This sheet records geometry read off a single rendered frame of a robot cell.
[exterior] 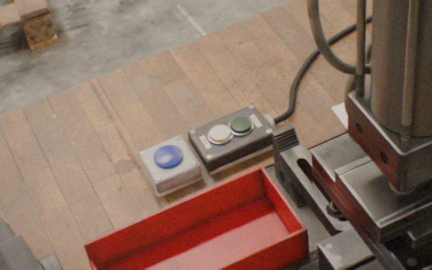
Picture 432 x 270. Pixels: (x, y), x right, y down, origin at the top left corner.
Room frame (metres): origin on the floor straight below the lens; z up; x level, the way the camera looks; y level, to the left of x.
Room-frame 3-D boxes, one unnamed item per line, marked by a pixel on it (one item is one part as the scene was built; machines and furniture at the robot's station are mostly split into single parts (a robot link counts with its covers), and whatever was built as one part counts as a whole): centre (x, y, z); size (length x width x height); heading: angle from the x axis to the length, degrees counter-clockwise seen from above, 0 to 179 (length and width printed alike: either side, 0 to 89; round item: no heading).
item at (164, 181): (0.84, 0.07, 0.90); 0.07 x 0.07 x 0.06; 19
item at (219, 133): (0.86, -0.01, 0.93); 0.03 x 0.03 x 0.02
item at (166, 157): (0.84, 0.07, 0.93); 0.04 x 0.04 x 0.02
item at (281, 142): (0.78, -0.10, 0.95); 0.06 x 0.03 x 0.09; 19
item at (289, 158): (0.71, -0.12, 0.95); 0.15 x 0.03 x 0.10; 19
